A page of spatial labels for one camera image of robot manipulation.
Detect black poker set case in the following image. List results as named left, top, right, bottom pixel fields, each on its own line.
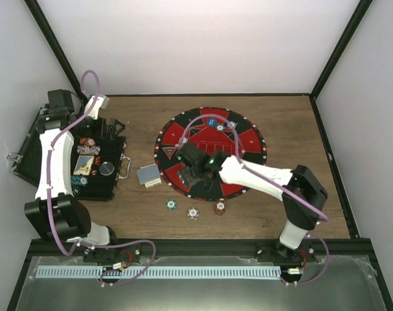
left=9, top=106, right=126, bottom=201

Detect teal chip in case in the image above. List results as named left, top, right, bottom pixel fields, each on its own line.
left=71, top=176, right=88, bottom=186

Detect card deck in case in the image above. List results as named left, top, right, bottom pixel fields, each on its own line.
left=73, top=155, right=95, bottom=176

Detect round red black poker mat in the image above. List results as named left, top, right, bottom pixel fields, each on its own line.
left=154, top=108, right=267, bottom=202

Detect light blue slotted rail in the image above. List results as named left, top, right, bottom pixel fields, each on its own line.
left=35, top=266, right=281, bottom=280

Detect blue green poker chip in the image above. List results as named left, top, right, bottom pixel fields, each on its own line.
left=216, top=124, right=224, bottom=132

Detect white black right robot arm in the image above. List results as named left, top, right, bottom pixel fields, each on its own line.
left=176, top=143, right=328, bottom=261

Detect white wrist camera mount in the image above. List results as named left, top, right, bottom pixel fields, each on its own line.
left=84, top=95, right=109, bottom=120

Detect playing card deck box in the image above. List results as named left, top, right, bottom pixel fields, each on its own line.
left=137, top=163, right=161, bottom=188

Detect mixed chips in case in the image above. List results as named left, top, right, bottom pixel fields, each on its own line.
left=76, top=137, right=101, bottom=156

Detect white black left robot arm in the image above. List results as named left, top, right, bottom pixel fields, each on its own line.
left=24, top=95, right=121, bottom=262

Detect blue small blind button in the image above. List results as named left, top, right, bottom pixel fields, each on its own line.
left=207, top=117, right=217, bottom=127

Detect black dealer button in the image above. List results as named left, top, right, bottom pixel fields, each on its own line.
left=98, top=161, right=115, bottom=176

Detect white blue chip stack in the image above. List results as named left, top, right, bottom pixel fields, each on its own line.
left=187, top=207, right=199, bottom=220

